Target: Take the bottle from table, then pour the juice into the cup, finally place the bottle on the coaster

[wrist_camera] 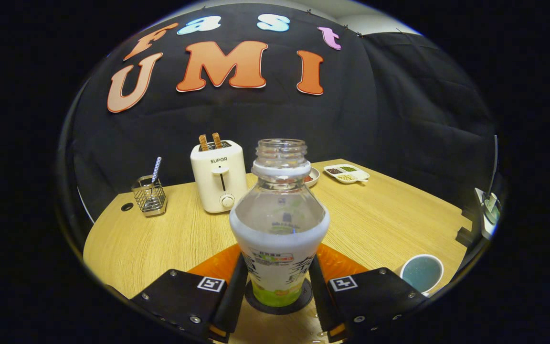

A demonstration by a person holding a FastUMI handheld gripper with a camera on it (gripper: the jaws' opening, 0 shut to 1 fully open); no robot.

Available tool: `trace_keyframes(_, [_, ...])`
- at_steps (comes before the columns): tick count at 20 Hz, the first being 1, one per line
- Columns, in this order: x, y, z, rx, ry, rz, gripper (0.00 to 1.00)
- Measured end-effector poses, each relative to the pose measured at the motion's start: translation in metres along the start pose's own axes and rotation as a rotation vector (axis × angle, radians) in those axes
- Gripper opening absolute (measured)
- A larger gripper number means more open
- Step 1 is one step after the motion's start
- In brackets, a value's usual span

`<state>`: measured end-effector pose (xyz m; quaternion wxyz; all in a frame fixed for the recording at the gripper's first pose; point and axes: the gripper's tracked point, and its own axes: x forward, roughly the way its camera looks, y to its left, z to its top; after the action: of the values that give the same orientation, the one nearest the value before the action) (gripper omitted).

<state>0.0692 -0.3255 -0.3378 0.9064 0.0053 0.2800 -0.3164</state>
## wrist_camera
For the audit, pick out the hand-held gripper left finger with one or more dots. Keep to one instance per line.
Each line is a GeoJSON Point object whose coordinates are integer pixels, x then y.
{"type": "Point", "coordinates": [234, 301]}

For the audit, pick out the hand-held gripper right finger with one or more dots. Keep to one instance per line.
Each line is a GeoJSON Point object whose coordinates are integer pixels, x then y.
{"type": "Point", "coordinates": [320, 296]}

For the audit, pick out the dark round coaster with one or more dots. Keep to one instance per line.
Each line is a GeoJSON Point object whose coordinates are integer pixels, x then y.
{"type": "Point", "coordinates": [251, 302]}

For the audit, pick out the clear plastic juice bottle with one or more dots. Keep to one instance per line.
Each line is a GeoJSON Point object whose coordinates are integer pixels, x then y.
{"type": "Point", "coordinates": [279, 239]}

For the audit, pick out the white cup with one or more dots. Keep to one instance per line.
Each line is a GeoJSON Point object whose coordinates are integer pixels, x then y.
{"type": "Point", "coordinates": [422, 273]}

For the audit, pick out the wooden table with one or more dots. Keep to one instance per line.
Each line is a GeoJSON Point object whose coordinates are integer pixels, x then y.
{"type": "Point", "coordinates": [160, 248]}

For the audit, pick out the round white plate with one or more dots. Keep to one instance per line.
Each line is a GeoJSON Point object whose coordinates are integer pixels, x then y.
{"type": "Point", "coordinates": [315, 177]}

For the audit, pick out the white toaster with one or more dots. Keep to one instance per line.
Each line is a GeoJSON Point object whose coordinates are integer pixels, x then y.
{"type": "Point", "coordinates": [213, 181]}

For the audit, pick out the white divided dish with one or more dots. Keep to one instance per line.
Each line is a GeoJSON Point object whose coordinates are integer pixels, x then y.
{"type": "Point", "coordinates": [351, 173]}

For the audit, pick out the brown toast slice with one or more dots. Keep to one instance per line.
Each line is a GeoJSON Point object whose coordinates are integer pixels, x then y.
{"type": "Point", "coordinates": [216, 140]}
{"type": "Point", "coordinates": [203, 142]}

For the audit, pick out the white object at table edge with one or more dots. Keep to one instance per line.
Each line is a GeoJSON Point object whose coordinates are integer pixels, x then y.
{"type": "Point", "coordinates": [487, 212]}

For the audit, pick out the black backdrop cloth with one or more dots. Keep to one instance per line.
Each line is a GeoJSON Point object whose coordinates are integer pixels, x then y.
{"type": "Point", "coordinates": [389, 110]}

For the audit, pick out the black table bracket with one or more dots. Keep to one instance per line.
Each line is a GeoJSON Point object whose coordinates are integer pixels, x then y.
{"type": "Point", "coordinates": [463, 236]}

